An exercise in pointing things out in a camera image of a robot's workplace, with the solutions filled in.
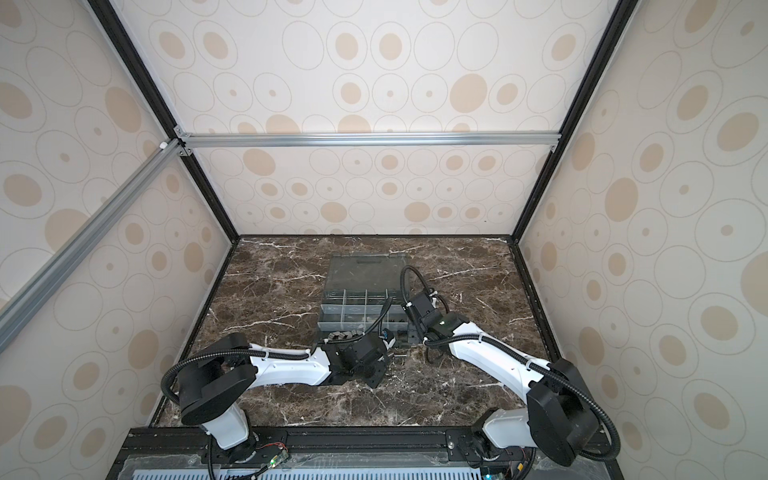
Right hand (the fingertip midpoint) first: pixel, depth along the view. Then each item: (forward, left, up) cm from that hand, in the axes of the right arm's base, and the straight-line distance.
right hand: (420, 328), depth 86 cm
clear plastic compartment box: (+18, +20, -6) cm, 28 cm away
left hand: (-10, +8, -6) cm, 14 cm away
